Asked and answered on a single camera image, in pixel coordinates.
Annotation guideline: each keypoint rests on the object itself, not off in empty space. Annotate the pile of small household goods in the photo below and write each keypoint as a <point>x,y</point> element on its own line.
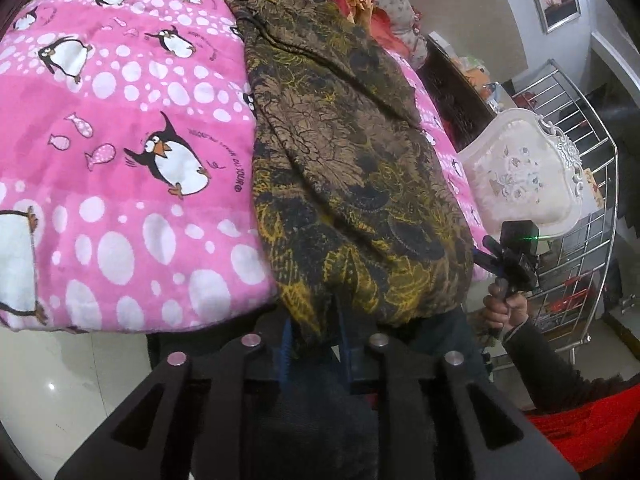
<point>480,80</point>

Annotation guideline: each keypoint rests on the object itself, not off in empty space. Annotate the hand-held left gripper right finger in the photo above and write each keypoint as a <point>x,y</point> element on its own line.
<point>346,340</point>

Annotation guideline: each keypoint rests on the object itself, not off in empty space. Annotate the brown floral shirt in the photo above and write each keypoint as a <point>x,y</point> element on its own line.
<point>350,160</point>

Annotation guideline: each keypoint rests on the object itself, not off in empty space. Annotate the person's right forearm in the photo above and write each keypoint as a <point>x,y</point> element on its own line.
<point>560,365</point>

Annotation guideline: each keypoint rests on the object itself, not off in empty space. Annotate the white ornate chair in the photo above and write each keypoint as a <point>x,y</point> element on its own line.
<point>520,175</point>

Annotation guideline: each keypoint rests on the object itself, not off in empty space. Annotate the pink penguin blanket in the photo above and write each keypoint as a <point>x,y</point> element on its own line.
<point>125,85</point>

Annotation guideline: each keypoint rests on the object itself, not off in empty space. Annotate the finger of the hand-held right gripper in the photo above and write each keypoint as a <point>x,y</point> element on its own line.
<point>486,262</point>
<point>491,247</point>

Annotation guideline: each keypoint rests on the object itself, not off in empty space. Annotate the dark wooden bedside cabinet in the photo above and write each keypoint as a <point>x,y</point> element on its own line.
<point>450,90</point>

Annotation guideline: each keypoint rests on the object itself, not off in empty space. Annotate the person's right hand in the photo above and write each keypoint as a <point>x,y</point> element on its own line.
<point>495,310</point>

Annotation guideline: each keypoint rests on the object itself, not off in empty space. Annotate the dark cloth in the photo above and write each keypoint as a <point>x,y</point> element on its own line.
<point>310,425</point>

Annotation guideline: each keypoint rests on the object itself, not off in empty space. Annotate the red orange floral quilt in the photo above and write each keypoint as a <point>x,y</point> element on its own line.
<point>350,0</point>

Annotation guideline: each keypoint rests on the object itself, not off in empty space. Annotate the red plastic stool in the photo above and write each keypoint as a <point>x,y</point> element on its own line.
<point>600,420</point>

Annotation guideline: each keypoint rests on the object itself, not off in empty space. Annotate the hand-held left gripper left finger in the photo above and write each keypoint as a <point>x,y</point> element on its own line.
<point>286,360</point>

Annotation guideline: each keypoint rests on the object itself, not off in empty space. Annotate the grey patterned pillow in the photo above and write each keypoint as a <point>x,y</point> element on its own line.
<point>395,0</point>

